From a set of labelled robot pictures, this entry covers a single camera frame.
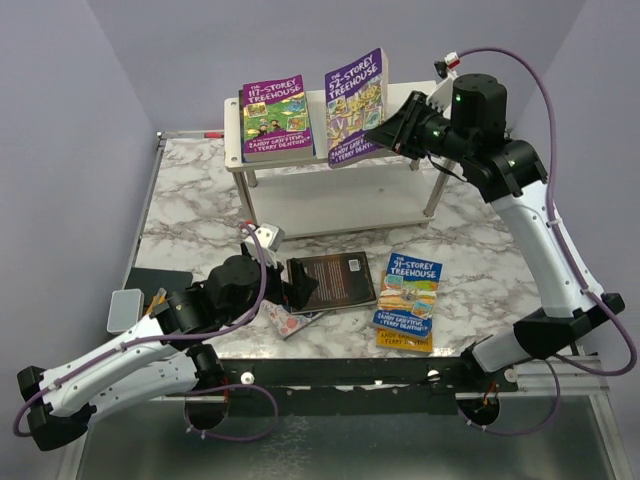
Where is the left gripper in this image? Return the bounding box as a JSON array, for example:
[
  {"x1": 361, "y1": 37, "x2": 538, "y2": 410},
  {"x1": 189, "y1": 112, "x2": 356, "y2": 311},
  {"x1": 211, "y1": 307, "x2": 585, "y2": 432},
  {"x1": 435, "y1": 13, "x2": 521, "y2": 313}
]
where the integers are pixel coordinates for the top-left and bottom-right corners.
[{"x1": 221, "y1": 242, "x2": 318, "y2": 327}]

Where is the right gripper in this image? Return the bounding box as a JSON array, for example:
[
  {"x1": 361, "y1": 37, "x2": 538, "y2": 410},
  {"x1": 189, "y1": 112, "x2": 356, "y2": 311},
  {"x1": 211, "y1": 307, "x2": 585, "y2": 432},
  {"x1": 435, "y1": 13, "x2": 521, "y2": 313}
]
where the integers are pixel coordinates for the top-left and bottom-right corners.
[{"x1": 365, "y1": 90, "x2": 474, "y2": 164}]

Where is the purple 52-Storey Treehouse book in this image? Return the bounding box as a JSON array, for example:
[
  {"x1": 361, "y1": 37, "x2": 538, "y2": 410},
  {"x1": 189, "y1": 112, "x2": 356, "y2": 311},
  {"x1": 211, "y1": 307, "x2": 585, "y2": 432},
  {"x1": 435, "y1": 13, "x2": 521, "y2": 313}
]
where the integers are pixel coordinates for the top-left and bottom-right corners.
[{"x1": 325, "y1": 48, "x2": 388, "y2": 169}]

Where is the blue 91-Storey Treehouse book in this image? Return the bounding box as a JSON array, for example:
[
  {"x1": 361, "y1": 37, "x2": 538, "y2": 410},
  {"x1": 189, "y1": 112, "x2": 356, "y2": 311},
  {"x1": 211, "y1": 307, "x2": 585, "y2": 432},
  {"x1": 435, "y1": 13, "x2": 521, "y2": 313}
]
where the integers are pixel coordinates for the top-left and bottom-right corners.
[{"x1": 372, "y1": 252, "x2": 443, "y2": 340}]

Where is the purple 117-Storey Treehouse book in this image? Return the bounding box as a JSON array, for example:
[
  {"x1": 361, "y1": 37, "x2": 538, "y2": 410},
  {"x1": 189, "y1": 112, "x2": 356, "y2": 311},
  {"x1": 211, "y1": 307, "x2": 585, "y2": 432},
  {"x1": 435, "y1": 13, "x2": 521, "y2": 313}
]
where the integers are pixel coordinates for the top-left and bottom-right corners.
[{"x1": 241, "y1": 74, "x2": 315, "y2": 163}]

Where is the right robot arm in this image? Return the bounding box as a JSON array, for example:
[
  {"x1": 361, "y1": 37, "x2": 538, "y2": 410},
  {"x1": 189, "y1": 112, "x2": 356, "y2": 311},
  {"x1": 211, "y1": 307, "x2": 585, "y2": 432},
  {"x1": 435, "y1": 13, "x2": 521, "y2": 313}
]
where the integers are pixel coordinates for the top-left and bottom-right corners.
[{"x1": 365, "y1": 74, "x2": 625, "y2": 391}]

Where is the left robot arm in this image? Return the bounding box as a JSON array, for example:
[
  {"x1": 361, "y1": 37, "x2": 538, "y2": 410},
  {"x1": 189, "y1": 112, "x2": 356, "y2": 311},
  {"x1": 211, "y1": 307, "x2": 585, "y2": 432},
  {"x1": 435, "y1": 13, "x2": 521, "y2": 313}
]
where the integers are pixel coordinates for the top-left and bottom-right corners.
[{"x1": 13, "y1": 254, "x2": 319, "y2": 451}]

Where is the black hardcover book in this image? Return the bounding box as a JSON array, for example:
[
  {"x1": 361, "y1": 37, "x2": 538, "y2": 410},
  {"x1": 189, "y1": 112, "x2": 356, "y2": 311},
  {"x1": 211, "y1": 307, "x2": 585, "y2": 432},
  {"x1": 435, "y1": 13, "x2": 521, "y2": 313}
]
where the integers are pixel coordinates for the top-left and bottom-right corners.
[{"x1": 287, "y1": 251, "x2": 377, "y2": 314}]

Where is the floral pink notebook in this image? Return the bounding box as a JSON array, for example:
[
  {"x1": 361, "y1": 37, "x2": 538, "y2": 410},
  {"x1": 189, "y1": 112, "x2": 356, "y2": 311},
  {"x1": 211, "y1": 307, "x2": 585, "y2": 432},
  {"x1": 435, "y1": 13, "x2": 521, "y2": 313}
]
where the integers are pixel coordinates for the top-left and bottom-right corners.
[{"x1": 260, "y1": 300, "x2": 327, "y2": 340}]

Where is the white two-tier shelf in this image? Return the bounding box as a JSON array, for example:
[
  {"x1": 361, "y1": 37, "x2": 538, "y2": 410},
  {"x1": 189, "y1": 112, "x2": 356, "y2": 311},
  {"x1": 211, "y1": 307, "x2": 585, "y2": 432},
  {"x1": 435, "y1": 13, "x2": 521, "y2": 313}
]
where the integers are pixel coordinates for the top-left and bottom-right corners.
[{"x1": 224, "y1": 90, "x2": 454, "y2": 239}]

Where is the yellow 130-Storey Treehouse book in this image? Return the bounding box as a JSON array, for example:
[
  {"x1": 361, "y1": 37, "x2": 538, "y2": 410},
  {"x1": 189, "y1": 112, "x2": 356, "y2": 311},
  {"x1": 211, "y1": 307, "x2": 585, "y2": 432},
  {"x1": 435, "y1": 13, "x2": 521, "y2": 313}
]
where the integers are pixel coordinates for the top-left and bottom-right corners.
[{"x1": 372, "y1": 274, "x2": 437, "y2": 354}]

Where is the blue Animal Farm book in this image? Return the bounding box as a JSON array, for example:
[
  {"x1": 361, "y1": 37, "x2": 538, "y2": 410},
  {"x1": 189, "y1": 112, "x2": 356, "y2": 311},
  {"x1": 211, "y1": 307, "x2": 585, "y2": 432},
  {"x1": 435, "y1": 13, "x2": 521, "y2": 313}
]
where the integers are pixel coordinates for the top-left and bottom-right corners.
[{"x1": 238, "y1": 89, "x2": 316, "y2": 163}]

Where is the yellow utility knife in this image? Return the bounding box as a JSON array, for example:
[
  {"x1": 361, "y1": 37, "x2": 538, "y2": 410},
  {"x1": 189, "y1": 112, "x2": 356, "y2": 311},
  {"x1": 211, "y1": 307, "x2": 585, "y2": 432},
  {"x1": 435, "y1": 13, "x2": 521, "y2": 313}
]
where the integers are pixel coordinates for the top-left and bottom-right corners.
[{"x1": 145, "y1": 288, "x2": 167, "y2": 316}]

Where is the grey rectangular box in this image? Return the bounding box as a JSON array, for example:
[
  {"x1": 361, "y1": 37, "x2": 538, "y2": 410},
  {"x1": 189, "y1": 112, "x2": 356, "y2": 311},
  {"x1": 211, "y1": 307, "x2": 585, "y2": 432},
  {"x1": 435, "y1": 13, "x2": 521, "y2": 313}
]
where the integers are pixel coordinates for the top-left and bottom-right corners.
[{"x1": 106, "y1": 289, "x2": 144, "y2": 335}]

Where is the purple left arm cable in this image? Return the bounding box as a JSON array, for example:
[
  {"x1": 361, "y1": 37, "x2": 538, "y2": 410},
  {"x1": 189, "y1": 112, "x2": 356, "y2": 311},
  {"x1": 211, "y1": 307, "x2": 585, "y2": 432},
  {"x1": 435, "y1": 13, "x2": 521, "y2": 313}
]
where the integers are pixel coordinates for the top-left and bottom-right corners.
[{"x1": 12, "y1": 222, "x2": 271, "y2": 438}]

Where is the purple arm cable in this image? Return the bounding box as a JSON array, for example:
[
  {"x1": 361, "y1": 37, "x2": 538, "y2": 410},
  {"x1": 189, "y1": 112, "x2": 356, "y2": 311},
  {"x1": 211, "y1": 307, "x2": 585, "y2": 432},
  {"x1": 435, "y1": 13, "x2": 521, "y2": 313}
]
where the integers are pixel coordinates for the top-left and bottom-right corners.
[
  {"x1": 12, "y1": 222, "x2": 271, "y2": 438},
  {"x1": 449, "y1": 46, "x2": 639, "y2": 376}
]

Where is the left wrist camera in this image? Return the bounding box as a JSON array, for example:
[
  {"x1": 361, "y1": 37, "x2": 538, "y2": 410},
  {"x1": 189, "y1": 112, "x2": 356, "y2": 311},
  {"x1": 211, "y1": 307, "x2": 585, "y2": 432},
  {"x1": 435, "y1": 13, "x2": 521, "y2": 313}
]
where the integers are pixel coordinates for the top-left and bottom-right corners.
[{"x1": 241, "y1": 223, "x2": 285, "y2": 268}]

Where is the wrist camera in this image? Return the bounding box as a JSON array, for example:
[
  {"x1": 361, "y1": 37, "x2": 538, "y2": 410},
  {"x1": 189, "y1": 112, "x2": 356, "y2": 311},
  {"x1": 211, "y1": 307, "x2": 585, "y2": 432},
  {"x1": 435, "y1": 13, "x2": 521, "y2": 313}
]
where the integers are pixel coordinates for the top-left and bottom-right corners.
[
  {"x1": 241, "y1": 223, "x2": 285, "y2": 268},
  {"x1": 429, "y1": 51, "x2": 460, "y2": 113}
]

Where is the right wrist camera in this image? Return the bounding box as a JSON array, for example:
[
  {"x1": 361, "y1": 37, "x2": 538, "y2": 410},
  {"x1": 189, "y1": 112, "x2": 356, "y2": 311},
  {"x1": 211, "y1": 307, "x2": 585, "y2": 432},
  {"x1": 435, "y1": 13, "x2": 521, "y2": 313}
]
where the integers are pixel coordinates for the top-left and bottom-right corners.
[{"x1": 429, "y1": 51, "x2": 460, "y2": 113}]

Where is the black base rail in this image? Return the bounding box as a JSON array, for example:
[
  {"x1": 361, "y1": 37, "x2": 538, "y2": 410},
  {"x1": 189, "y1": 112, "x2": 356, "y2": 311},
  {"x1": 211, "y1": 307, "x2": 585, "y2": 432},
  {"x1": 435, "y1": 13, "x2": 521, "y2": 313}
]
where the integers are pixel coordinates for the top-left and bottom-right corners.
[{"x1": 164, "y1": 355, "x2": 521, "y2": 417}]

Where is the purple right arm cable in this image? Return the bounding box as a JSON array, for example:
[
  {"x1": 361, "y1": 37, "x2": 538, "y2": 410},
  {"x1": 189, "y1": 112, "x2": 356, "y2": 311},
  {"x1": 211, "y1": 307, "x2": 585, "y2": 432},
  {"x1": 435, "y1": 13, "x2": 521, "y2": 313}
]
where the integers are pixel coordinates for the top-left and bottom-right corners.
[{"x1": 449, "y1": 46, "x2": 639, "y2": 376}]

